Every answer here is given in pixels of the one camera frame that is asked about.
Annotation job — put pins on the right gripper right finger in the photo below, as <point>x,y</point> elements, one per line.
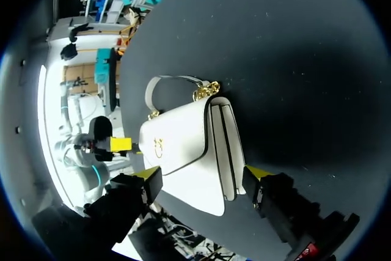
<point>275,200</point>

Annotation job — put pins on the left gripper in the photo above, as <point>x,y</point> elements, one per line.
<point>101,134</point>

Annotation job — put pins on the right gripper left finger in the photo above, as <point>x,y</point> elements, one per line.
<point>131,193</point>

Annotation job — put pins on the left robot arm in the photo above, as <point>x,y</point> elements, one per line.
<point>81,166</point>

